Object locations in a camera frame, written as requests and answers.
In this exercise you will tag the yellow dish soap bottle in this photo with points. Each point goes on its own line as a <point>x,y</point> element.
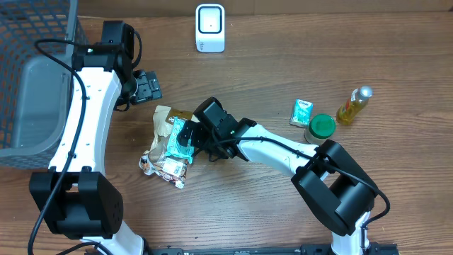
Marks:
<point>358,100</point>

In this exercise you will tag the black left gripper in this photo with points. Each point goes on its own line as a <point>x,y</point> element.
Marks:
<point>150,86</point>

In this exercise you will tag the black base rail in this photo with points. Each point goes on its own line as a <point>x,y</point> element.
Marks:
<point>305,249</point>

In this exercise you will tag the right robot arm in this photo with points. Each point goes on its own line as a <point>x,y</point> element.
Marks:
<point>333,185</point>

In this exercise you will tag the brown snack wrapper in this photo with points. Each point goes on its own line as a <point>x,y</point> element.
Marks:
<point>154,161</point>

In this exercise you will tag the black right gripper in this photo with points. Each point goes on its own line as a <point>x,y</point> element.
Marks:
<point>189,134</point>

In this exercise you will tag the white barcode scanner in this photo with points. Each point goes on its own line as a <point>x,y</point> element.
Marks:
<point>210,28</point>

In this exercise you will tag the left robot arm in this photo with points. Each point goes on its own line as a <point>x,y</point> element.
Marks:
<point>74,197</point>

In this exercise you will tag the grey plastic mesh basket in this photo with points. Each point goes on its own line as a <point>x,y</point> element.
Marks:
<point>35,91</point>

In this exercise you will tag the green lid jar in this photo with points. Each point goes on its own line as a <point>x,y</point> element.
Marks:
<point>320,128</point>

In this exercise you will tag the teal tissue pack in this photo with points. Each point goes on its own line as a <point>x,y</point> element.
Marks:
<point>301,113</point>

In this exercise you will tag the teal snack packet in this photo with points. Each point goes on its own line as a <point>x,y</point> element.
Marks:
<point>174,147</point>

